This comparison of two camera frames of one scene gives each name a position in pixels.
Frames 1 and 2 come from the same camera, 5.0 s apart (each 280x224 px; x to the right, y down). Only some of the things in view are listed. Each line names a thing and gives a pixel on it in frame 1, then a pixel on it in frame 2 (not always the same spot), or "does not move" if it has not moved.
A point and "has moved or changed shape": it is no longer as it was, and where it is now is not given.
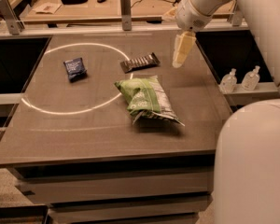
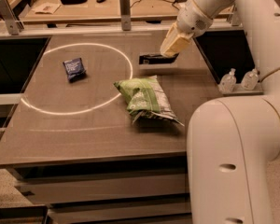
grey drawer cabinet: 168,187 does not move
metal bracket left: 15,26 does not move
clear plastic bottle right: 251,79 does not move
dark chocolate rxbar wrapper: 138,63 has moved or changed shape
